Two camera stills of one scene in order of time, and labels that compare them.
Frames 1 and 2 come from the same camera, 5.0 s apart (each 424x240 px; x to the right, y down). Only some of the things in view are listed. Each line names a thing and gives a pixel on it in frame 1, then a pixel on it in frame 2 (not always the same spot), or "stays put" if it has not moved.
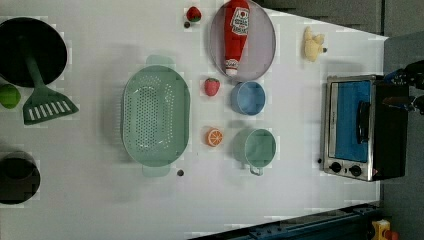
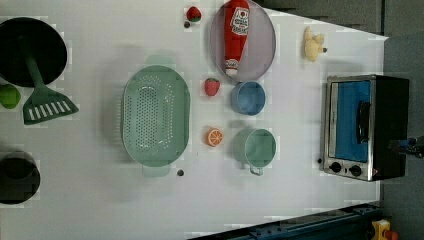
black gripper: x=411 y=74 to x=409 y=145
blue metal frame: x=350 y=223 stays put
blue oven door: x=350 y=119 stays put
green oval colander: x=156 y=115 stays put
